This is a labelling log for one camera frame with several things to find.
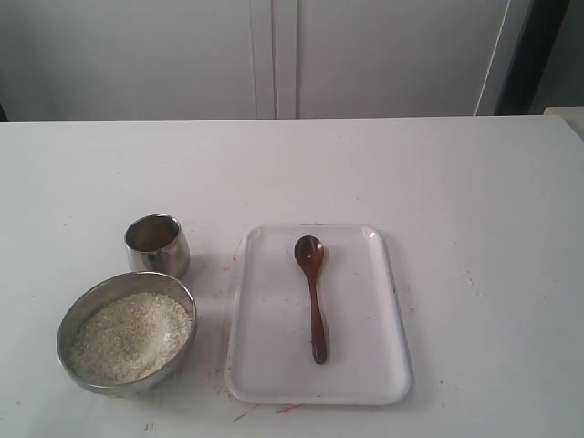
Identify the steel bowl of rice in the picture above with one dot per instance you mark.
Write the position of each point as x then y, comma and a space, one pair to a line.
127, 334

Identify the small steel cup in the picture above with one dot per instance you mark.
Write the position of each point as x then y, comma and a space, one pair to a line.
157, 243

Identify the brown wooden spoon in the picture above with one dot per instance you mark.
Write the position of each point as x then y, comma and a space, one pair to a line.
310, 254

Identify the white plastic tray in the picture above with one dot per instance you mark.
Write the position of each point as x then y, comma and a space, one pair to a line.
269, 357

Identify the white cabinet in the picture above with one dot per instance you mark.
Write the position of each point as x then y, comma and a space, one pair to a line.
235, 60

